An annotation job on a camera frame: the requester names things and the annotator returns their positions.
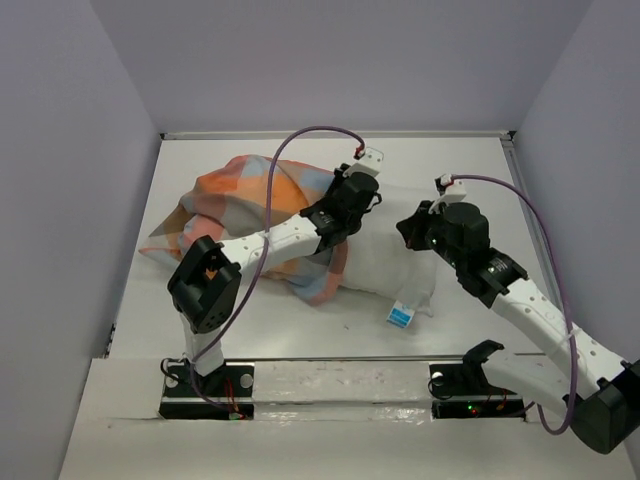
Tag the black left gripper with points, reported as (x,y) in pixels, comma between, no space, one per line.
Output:
(339,172)

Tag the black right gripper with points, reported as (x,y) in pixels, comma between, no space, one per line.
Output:
(412,226)

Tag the white pillow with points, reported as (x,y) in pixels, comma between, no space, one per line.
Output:
(376,259)

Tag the multicolour patchwork pillowcase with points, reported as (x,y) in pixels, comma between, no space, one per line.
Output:
(230,203)

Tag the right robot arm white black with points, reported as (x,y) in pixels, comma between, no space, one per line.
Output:
(580,377)

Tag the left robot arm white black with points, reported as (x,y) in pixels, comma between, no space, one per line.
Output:
(205,284)

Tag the blue white pillow label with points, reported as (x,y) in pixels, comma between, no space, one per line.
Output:
(400,315)

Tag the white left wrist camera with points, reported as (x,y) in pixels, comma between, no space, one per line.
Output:
(367,160)

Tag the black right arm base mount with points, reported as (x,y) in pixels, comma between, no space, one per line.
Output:
(461,391)

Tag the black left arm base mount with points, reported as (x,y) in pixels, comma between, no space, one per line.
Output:
(224,395)

